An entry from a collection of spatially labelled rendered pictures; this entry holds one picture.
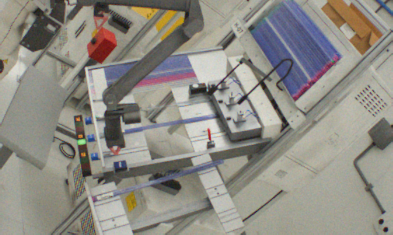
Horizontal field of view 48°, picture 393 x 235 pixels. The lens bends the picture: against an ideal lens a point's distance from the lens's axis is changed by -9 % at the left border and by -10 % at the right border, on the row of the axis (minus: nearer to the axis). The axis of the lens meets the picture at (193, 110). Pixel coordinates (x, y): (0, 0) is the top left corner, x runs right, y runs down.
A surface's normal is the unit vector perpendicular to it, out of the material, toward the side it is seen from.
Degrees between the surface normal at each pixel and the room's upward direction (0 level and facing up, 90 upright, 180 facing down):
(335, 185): 89
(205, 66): 43
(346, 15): 80
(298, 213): 90
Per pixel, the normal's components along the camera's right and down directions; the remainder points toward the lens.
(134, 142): 0.02, -0.74
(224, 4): 0.27, 0.65
